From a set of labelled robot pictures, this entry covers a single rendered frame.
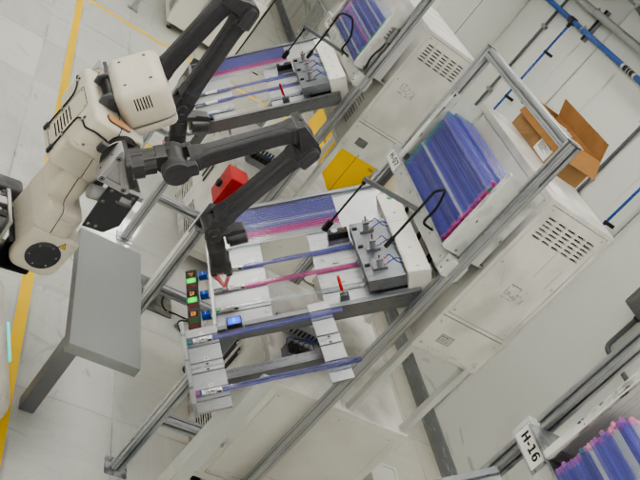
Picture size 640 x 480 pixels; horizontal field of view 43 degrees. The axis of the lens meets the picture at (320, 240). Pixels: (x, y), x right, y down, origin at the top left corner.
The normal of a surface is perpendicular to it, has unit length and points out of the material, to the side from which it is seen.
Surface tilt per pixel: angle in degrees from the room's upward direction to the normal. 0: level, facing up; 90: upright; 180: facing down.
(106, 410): 0
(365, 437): 90
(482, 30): 90
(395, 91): 90
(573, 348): 90
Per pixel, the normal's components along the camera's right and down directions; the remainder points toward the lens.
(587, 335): -0.78, -0.41
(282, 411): 0.17, 0.58
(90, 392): 0.60, -0.70
